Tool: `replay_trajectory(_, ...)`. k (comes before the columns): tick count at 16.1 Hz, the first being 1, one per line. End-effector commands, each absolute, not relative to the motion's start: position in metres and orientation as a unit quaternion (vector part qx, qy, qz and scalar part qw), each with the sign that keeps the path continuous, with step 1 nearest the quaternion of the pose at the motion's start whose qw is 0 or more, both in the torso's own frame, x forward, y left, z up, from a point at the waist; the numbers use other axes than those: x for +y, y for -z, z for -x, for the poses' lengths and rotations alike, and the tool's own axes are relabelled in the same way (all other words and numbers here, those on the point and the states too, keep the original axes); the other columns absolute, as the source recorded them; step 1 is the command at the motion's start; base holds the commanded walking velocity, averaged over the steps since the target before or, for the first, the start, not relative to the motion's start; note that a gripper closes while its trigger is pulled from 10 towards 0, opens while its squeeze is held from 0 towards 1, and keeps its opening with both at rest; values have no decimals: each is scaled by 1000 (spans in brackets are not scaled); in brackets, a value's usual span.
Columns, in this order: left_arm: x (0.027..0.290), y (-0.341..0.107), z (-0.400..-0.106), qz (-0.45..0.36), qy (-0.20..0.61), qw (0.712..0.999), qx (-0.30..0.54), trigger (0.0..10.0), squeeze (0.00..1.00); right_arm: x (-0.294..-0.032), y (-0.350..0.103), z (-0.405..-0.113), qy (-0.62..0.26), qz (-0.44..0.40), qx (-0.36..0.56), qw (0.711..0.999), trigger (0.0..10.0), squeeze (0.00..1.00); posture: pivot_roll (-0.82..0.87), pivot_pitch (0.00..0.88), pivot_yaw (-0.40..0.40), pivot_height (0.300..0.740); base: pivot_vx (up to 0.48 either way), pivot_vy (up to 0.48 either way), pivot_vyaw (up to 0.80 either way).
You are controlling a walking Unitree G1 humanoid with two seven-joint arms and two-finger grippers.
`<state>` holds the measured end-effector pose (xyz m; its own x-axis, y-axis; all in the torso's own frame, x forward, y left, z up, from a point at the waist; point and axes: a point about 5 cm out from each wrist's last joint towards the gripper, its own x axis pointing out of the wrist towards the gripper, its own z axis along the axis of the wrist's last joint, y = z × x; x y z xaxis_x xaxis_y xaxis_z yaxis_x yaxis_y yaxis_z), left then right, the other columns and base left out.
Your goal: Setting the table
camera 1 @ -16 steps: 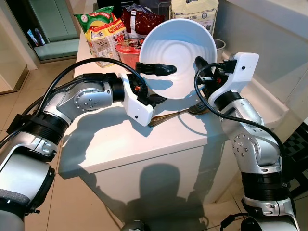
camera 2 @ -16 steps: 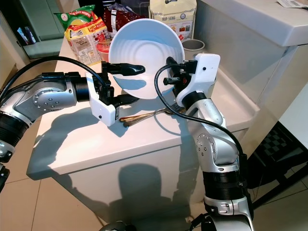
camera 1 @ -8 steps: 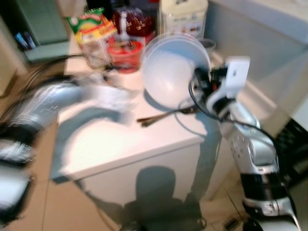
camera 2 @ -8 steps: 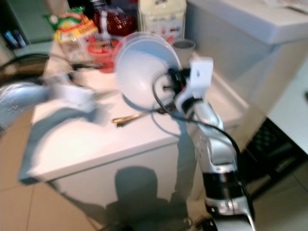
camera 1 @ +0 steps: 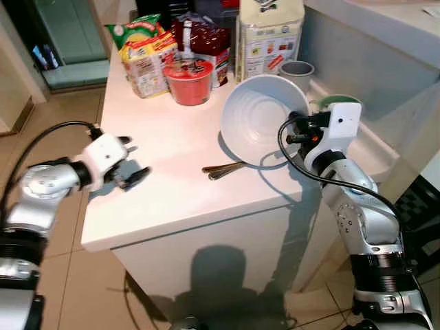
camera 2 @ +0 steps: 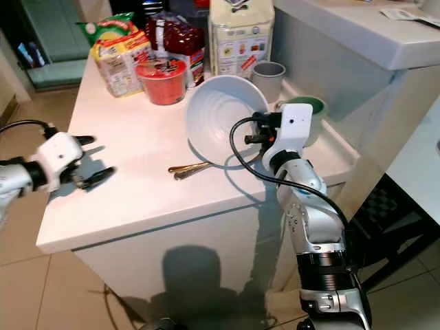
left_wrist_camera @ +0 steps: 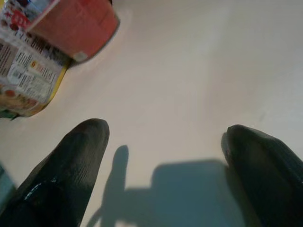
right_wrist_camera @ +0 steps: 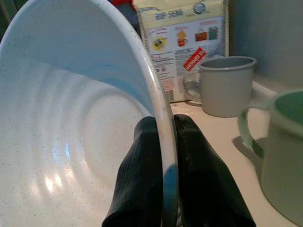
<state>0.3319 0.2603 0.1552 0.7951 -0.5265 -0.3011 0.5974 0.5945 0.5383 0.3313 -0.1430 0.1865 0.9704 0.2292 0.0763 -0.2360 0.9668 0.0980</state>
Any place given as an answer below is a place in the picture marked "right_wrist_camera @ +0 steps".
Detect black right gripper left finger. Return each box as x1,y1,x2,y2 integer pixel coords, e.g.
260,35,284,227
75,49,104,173
101,116,166,227

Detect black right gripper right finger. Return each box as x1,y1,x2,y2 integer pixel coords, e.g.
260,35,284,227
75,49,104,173
174,114,258,227

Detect white speckled bowl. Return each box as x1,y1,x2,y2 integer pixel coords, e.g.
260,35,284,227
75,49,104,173
0,0,179,227

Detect green enamel mug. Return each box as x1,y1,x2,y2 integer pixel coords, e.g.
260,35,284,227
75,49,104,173
238,89,303,227

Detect grey enamel mug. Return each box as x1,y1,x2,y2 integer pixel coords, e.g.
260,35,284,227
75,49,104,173
183,56,258,118

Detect printed yellow white package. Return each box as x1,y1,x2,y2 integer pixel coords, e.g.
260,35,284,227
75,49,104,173
132,0,230,104

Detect red container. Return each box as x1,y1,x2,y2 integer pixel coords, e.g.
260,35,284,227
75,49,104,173
111,0,134,6

